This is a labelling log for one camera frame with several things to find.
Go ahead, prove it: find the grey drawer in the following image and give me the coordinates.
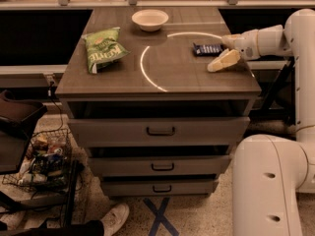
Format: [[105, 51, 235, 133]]
[[88, 155, 230, 177], [100, 178, 219, 197], [68, 117, 249, 148]]

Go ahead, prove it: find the white sneaker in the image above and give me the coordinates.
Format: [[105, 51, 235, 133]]
[[100, 204, 130, 236]]

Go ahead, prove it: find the bottom grey drawer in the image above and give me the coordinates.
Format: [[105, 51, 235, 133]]
[[100, 178, 219, 197]]

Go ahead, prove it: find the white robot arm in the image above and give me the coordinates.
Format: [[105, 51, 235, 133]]
[[208, 9, 315, 236]]

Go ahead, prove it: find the white paper bowl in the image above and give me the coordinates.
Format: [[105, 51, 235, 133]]
[[132, 9, 168, 32]]

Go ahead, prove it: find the black cable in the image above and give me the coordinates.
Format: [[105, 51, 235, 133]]
[[48, 81, 65, 133]]

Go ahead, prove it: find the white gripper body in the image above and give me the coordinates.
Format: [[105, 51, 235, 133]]
[[234, 29, 260, 60]]

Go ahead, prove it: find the wire basket with snacks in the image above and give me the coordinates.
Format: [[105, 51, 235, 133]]
[[2, 129, 72, 192]]

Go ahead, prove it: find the green kettle chips bag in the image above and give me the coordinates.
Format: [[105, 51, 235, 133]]
[[82, 27, 129, 74]]

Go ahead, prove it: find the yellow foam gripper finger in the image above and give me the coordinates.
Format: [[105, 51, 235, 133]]
[[207, 49, 240, 73], [221, 34, 240, 49]]

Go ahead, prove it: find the grey drawer cabinet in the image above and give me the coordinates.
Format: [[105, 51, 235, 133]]
[[56, 7, 261, 184]]

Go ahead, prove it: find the middle grey drawer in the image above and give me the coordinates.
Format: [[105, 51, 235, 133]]
[[88, 155, 230, 177]]

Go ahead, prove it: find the top grey drawer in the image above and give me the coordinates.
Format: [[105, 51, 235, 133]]
[[68, 117, 249, 148]]

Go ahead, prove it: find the dark brown chair left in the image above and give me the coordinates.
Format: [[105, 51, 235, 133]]
[[0, 90, 47, 174]]

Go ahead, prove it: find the blue rxbar blueberry bar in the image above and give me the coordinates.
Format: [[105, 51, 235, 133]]
[[193, 44, 223, 56]]

